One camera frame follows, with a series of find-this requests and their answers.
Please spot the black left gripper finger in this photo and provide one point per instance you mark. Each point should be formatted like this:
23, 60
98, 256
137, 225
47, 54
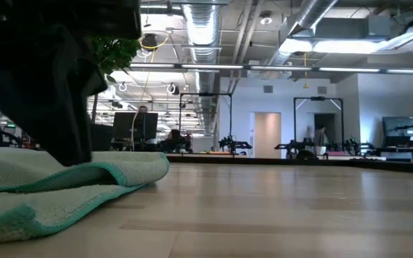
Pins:
48, 89

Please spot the green microfiber towel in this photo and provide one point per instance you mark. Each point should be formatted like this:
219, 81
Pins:
127, 168

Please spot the black background robot arm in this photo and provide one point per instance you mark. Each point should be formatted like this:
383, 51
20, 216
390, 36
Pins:
233, 144
292, 146

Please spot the green potted plant black pot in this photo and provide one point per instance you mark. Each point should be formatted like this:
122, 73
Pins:
117, 53

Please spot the black computer monitor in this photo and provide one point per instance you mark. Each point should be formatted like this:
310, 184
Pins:
398, 123
124, 125

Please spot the beige door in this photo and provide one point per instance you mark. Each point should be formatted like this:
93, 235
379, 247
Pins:
267, 136

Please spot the long linear ceiling light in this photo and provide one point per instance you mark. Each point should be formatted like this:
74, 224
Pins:
282, 68

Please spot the silver ventilation duct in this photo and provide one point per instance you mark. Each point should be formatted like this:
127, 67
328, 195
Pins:
310, 14
203, 32

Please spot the black gantry frame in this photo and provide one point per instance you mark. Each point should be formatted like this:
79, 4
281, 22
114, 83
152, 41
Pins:
206, 94
317, 98

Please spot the black aluminium table frame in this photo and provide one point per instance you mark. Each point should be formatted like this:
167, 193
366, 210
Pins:
299, 162

